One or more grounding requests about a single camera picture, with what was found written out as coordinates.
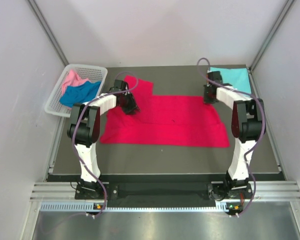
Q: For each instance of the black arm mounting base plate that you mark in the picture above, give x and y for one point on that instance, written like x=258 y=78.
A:
x=205 y=190

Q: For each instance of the right aluminium frame post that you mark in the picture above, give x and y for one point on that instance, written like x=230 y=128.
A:
x=283 y=13

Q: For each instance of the pink t shirt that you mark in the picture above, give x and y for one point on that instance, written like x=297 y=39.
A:
x=72 y=79

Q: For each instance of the white perforated plastic basket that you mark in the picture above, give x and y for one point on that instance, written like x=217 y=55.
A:
x=96 y=74

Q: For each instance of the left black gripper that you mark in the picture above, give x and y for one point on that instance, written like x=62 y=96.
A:
x=129 y=110

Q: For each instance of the aluminium frame post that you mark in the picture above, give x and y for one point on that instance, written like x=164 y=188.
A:
x=283 y=13
x=47 y=30

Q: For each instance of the folded light blue t shirt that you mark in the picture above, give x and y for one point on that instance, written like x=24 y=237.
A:
x=237 y=77

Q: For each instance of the left aluminium frame post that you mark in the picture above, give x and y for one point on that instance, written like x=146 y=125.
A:
x=47 y=30

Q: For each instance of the red t shirt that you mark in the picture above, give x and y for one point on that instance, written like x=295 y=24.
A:
x=173 y=120

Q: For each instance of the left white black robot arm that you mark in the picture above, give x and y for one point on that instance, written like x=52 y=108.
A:
x=84 y=130

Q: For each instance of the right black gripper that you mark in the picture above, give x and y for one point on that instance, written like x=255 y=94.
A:
x=207 y=101

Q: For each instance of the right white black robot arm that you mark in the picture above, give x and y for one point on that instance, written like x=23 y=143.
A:
x=247 y=126

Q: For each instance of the white slotted cable duct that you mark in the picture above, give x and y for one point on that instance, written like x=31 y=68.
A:
x=94 y=207

